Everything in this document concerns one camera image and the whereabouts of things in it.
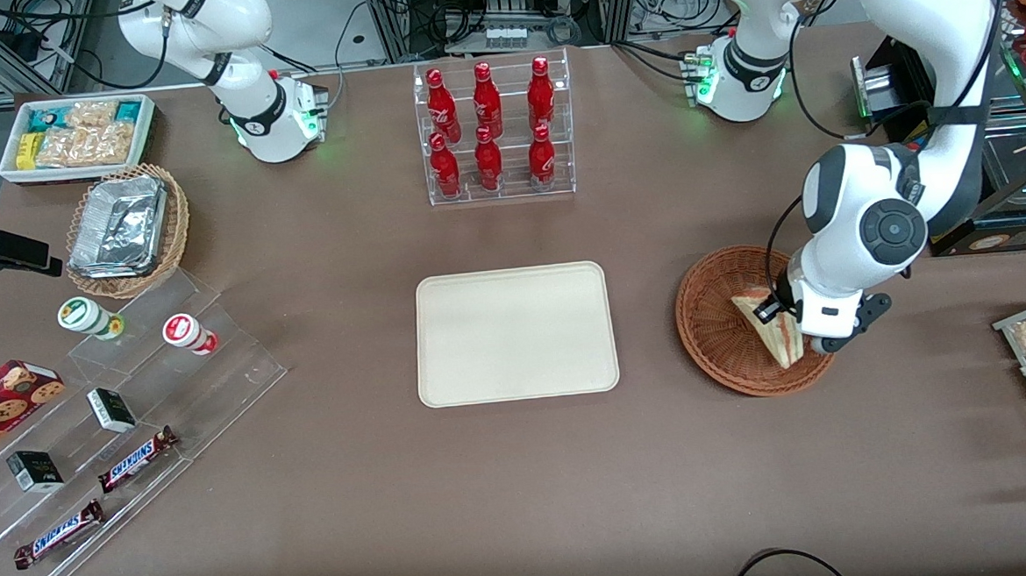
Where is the red tartan cookie box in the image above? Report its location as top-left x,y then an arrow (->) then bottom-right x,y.
0,356 -> 70,466

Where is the aluminium foil container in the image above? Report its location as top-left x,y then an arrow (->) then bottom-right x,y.
64,173 -> 173,282

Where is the oval light wicker basket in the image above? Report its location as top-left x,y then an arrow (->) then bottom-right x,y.
61,160 -> 195,303

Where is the red lid yogurt cup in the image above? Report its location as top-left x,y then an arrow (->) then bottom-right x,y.
160,311 -> 220,358

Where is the black food display case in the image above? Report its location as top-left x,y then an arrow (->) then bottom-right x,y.
847,0 -> 1026,262

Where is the cream plastic tray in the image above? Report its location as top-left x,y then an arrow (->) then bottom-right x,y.
412,259 -> 623,410

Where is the black box white label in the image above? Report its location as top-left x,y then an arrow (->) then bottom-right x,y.
85,386 -> 139,436

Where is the clear acrylic bottle rack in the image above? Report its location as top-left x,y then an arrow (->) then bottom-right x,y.
411,48 -> 578,208

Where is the green lid yogurt cup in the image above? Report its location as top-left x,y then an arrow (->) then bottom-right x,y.
56,294 -> 125,344

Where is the Snickers chocolate bar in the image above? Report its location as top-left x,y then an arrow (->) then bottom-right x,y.
95,425 -> 181,495
10,498 -> 109,572

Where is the clear acrylic stepped display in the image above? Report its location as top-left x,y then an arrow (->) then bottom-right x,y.
0,263 -> 299,576

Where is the white snack bin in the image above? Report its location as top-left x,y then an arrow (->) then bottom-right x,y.
0,91 -> 162,188

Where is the small black box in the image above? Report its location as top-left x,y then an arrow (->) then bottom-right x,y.
5,448 -> 66,496

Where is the red cola bottle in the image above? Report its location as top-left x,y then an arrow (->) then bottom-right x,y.
470,60 -> 504,142
525,55 -> 557,134
425,66 -> 462,146
473,125 -> 505,192
526,124 -> 559,188
429,131 -> 463,199

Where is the round brown wicker basket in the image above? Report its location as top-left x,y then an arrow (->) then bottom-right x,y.
672,240 -> 840,402

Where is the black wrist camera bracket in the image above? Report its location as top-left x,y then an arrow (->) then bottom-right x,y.
808,291 -> 895,359

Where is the yellow snack packet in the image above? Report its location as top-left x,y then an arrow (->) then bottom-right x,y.
13,132 -> 44,172

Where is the black cable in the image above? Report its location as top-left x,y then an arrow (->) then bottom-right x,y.
724,544 -> 854,576

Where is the triangular sandwich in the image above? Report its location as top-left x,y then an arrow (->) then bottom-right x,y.
730,284 -> 808,372

